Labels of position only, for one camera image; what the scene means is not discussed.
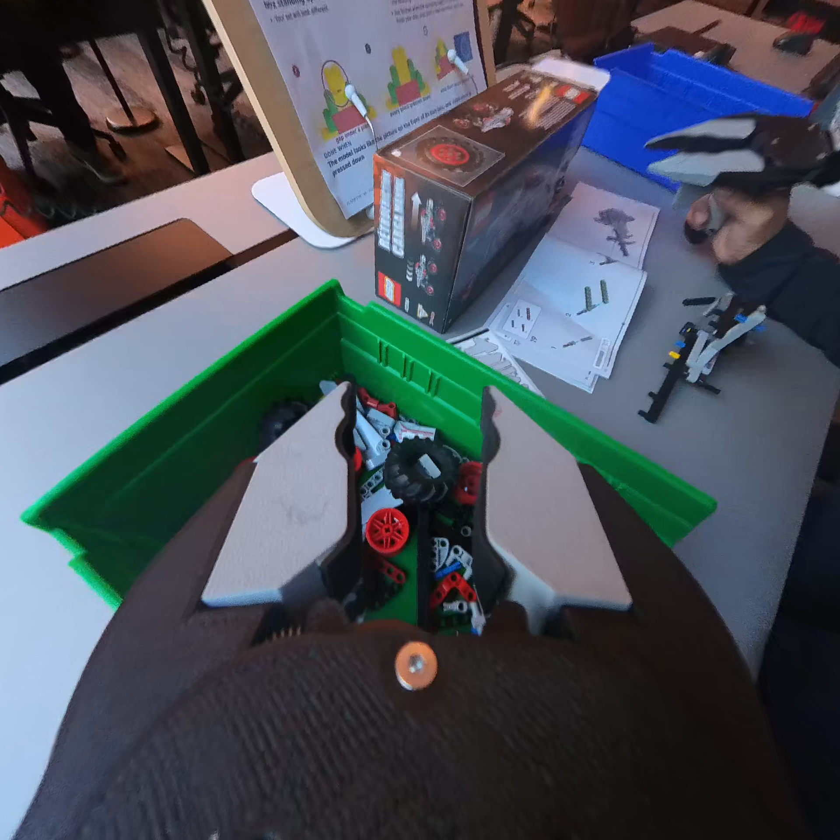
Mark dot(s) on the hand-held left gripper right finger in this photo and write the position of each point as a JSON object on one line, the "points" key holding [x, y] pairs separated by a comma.
{"points": [[551, 518]]}

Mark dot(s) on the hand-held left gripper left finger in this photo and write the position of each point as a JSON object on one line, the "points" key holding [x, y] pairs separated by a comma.
{"points": [[282, 505]]}

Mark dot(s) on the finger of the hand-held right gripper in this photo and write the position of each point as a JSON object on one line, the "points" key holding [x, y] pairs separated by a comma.
{"points": [[709, 139], [692, 169]]}

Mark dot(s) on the pile of small lego pieces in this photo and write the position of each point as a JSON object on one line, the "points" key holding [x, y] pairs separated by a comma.
{"points": [[380, 433]]}

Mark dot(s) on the green plastic bin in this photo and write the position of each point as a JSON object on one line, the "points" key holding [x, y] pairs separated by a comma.
{"points": [[197, 407]]}

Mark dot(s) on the partly built lego model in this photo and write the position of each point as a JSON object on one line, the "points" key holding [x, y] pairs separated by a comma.
{"points": [[705, 348]]}

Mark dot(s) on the person's right forearm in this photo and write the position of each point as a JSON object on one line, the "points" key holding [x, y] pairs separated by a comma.
{"points": [[800, 289]]}

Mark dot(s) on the black lego tire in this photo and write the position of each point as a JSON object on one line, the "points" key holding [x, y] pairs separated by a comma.
{"points": [[413, 482], [279, 423]]}

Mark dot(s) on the red lego wheel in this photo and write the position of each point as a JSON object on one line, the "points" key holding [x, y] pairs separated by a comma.
{"points": [[469, 482], [387, 528]]}

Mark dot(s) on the black lego pin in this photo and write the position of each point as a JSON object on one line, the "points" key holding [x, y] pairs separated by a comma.
{"points": [[699, 302]]}

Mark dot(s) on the lego instruction booklet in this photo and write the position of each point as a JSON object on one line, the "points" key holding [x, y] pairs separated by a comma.
{"points": [[577, 289]]}

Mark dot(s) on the lego sticker sheet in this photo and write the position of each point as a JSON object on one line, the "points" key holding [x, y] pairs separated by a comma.
{"points": [[492, 354]]}

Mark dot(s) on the black lego set box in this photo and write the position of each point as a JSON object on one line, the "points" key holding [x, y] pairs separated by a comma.
{"points": [[505, 197]]}

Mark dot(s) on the person's right hand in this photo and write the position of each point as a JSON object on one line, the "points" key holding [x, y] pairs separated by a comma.
{"points": [[754, 223]]}

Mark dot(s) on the blue plastic bin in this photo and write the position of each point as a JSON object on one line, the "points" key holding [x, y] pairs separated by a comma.
{"points": [[656, 105]]}

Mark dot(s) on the black device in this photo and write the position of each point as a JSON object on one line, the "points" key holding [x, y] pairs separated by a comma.
{"points": [[797, 36]]}

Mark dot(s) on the grey background table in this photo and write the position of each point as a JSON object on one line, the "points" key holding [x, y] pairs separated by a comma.
{"points": [[663, 23]]}

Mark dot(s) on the black chair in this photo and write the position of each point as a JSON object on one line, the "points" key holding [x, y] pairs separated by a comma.
{"points": [[577, 26], [33, 79]]}

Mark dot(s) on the person's leg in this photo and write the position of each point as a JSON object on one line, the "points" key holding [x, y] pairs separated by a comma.
{"points": [[807, 590]]}

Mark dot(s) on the white poster stand base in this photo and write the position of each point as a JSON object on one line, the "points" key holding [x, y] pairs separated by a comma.
{"points": [[289, 210]]}

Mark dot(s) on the wooden framed instruction poster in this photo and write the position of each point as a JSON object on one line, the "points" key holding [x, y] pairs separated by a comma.
{"points": [[367, 98]]}

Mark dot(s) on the orange crate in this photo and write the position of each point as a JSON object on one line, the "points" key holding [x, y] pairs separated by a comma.
{"points": [[13, 203]]}

